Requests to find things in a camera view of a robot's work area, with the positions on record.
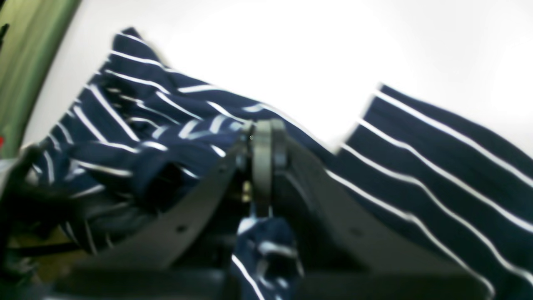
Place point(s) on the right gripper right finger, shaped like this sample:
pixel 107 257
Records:
pixel 346 253

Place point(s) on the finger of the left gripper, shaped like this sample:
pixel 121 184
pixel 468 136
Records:
pixel 27 207

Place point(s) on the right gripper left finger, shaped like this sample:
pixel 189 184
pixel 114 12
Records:
pixel 185 254

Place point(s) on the navy white striped t-shirt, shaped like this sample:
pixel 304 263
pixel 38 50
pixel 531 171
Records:
pixel 442 181

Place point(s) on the green fabric curtain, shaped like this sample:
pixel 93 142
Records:
pixel 31 33

